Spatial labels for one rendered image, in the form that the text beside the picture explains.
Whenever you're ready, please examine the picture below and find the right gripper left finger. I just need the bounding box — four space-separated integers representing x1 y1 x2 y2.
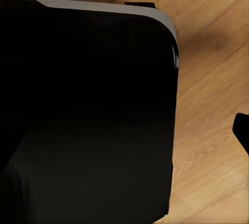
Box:
0 113 27 175

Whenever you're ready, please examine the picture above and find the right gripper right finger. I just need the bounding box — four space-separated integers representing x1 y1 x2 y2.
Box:
232 113 249 155

